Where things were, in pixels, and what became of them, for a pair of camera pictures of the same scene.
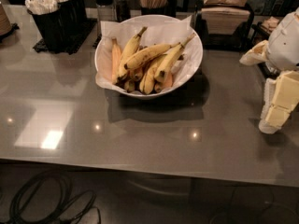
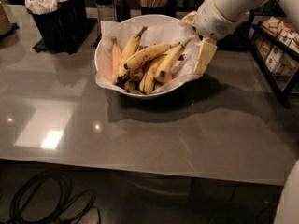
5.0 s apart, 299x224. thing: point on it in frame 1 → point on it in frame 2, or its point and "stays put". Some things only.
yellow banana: x=127 y=51 stays put
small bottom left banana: x=129 y=86 stays put
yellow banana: x=169 y=61 stays put
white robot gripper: x=284 y=51 → x=212 y=19
